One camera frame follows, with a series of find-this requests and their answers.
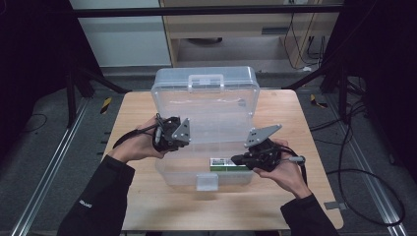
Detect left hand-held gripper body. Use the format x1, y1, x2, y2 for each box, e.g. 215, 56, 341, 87
152, 116, 192, 152

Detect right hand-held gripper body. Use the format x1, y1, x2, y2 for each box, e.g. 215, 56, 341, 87
244, 124, 283, 172

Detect green and white carton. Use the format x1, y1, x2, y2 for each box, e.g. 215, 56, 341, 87
209, 157, 250, 172

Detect clear plastic storage box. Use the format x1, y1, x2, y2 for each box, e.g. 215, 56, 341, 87
150, 66, 261, 192

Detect person's right hand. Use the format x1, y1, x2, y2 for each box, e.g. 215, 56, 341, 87
253, 139, 313, 200

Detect person's left hand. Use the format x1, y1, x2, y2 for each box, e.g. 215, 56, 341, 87
107, 116, 168, 164

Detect yellow and black tape strip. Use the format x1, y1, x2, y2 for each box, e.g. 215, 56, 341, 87
309, 93, 328, 109
99, 96, 113, 115

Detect grey tape piece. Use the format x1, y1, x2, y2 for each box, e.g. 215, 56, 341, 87
324, 201, 347, 211

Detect black metal stand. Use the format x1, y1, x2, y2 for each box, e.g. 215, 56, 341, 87
281, 62, 367, 126
63, 65, 131, 129

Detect white cabinet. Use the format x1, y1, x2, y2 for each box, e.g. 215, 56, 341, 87
69, 0, 173, 68

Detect light wooden desk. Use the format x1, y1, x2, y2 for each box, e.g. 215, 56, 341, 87
158, 0, 345, 72

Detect black horizontal bar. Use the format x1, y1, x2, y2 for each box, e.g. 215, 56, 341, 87
73, 4, 345, 18

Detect black curtain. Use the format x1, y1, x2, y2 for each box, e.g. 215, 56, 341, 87
0, 0, 102, 155
328, 0, 417, 181

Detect right hand-held gripper black cable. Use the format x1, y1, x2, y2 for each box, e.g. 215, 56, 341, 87
281, 146, 406, 228

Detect aluminium floor rail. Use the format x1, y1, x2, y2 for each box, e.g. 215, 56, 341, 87
324, 94, 409, 236
9, 97, 91, 236

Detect black cables under desk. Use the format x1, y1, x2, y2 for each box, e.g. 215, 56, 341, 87
283, 13, 327, 71

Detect thin black floor cable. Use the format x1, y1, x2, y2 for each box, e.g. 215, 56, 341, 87
19, 112, 49, 134

